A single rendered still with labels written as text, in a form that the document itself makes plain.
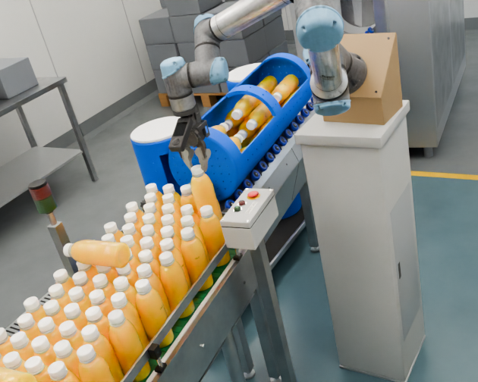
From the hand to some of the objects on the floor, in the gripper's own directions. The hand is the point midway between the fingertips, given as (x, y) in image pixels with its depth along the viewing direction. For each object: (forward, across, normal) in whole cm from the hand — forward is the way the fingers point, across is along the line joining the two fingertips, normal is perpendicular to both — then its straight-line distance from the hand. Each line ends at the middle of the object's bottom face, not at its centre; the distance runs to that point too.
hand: (196, 169), depth 190 cm
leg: (+121, +20, -24) cm, 125 cm away
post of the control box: (+121, -16, +3) cm, 122 cm away
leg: (+121, +20, -123) cm, 174 cm away
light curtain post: (+122, -20, -167) cm, 208 cm away
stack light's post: (+121, +49, +20) cm, 132 cm away
